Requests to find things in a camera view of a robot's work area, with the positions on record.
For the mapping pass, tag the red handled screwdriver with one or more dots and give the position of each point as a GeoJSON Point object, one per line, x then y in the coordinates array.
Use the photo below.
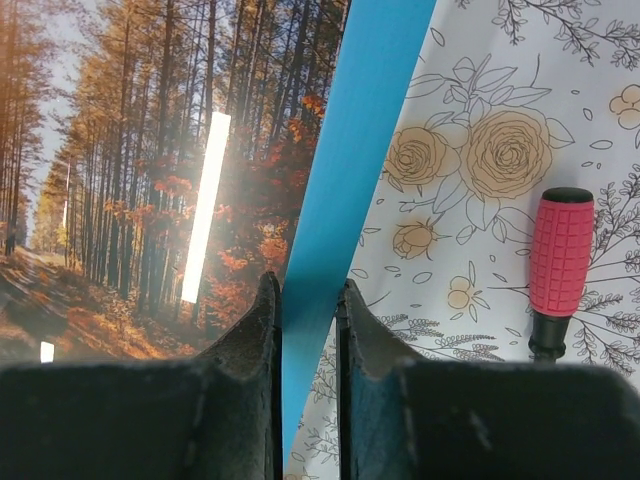
{"type": "Point", "coordinates": [561, 250]}

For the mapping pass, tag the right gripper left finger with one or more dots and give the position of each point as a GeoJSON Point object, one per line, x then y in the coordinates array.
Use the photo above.
{"type": "Point", "coordinates": [216, 415]}

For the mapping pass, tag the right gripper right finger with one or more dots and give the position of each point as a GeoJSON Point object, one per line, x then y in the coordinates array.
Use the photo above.
{"type": "Point", "coordinates": [402, 416]}

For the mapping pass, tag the floral patterned table mat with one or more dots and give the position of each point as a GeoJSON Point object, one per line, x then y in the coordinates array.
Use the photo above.
{"type": "Point", "coordinates": [508, 98]}

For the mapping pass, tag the blue picture frame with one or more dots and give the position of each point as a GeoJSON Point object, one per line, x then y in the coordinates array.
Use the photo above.
{"type": "Point", "coordinates": [379, 50]}

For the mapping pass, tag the autumn forest photo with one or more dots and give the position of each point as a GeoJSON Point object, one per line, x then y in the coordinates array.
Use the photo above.
{"type": "Point", "coordinates": [154, 157]}

